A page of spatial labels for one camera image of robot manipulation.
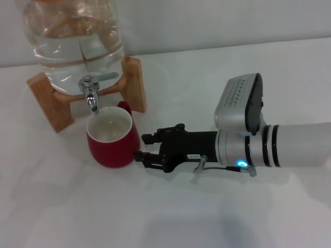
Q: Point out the wooden dispenser stand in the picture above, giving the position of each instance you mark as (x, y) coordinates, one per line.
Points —
(134, 82)

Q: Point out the red cup white inside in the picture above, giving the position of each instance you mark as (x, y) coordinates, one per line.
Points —
(113, 152)

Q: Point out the glass water dispenser jar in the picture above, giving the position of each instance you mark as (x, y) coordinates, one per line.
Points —
(69, 46)

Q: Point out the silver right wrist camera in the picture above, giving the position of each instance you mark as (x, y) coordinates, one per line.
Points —
(235, 103)

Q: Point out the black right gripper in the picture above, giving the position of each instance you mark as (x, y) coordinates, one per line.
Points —
(191, 146)

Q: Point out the chrome faucet with lever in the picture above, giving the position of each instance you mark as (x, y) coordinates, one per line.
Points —
(90, 98)

